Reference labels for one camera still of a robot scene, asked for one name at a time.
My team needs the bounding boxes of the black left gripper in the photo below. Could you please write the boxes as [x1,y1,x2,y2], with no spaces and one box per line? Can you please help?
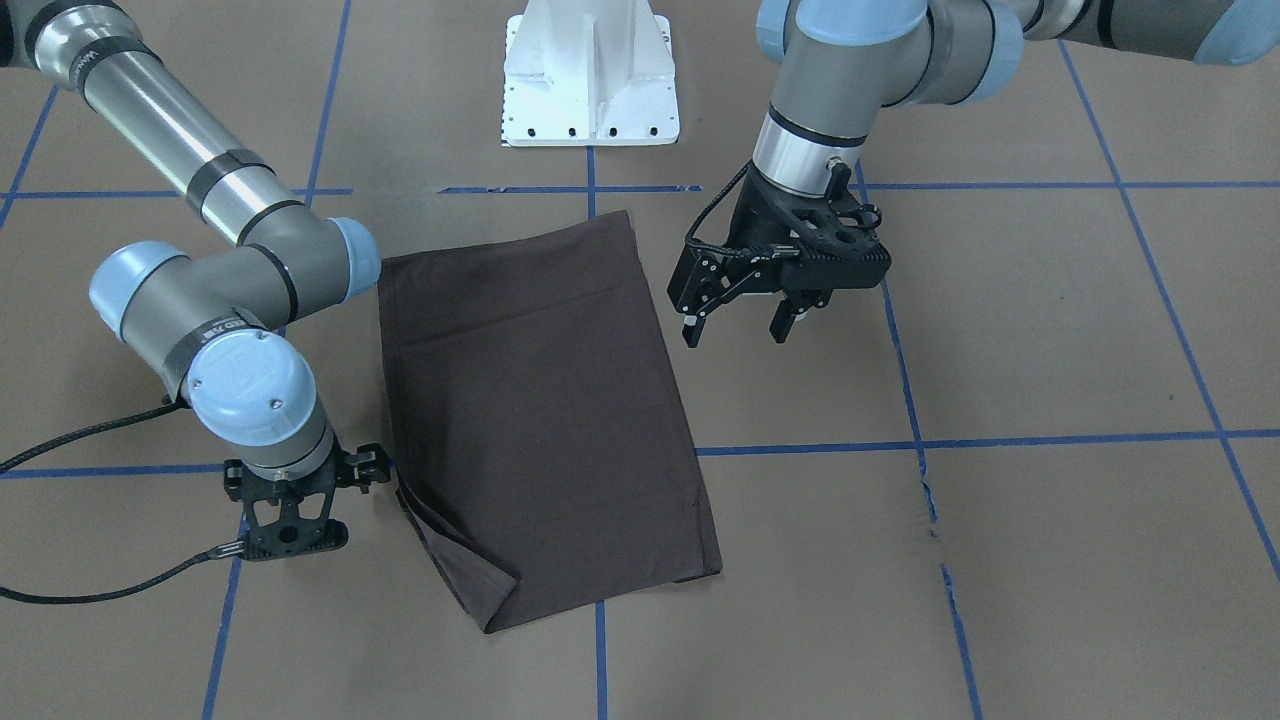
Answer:
[667,165,892,348]

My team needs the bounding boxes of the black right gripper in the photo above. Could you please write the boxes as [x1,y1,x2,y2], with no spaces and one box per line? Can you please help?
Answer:
[221,443,392,561]

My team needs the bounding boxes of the dark brown t-shirt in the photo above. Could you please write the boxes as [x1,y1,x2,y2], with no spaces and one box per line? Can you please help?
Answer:
[378,211,723,634]

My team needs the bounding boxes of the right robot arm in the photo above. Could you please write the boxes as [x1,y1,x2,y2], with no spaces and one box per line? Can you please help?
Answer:
[3,1,389,561]

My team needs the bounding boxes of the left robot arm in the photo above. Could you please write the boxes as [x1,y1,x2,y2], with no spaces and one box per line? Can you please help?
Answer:
[668,1,1279,347]

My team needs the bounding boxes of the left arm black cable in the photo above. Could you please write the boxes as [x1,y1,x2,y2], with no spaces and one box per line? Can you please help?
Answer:
[684,160,753,256]

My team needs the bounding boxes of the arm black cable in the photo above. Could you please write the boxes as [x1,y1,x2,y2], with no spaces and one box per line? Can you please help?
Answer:
[0,398,246,605]
[684,160,753,256]

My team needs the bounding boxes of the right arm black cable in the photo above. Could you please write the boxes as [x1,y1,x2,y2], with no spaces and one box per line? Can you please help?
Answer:
[0,398,246,605]

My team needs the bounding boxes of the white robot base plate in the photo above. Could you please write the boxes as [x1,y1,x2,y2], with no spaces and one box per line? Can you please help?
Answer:
[500,1,681,147]

